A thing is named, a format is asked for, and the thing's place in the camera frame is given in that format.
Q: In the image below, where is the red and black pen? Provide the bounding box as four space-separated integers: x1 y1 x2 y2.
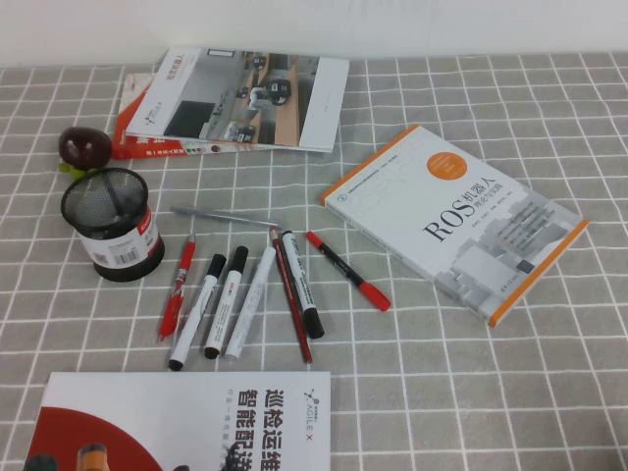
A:
305 231 393 312

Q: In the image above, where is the black mesh pen holder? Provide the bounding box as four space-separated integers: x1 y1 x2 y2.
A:
60 167 166 284

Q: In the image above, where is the white red AgileX brochure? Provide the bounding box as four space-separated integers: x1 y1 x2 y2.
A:
22 371 333 471

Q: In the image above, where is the grey pen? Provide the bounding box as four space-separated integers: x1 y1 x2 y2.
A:
170 204 281 228

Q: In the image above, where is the grey checked tablecloth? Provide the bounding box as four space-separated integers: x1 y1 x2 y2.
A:
0 48 628 471

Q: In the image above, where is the red gel pen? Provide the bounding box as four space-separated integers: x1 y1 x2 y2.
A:
156 234 197 343

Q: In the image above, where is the dark purple mangosteen toy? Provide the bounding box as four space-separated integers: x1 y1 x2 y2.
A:
57 126 114 181

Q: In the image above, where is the white brochure with office photo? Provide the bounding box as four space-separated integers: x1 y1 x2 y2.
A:
125 46 351 154

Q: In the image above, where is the red and white book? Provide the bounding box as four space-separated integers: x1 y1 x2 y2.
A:
111 72 246 161

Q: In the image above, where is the red and black pencil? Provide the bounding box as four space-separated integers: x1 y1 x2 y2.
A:
268 228 314 364

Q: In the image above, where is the slim white marker black cap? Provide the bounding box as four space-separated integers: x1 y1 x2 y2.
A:
168 253 228 372

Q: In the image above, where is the white orange ROS book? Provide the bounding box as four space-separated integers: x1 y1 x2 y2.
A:
321 124 591 329

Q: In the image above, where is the white marker with black print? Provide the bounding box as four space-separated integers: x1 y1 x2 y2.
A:
281 230 326 340

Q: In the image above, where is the all white pen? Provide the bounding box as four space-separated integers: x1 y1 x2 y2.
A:
224 244 278 359

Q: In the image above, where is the white marker with red label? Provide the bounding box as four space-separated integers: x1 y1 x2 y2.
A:
203 245 250 360

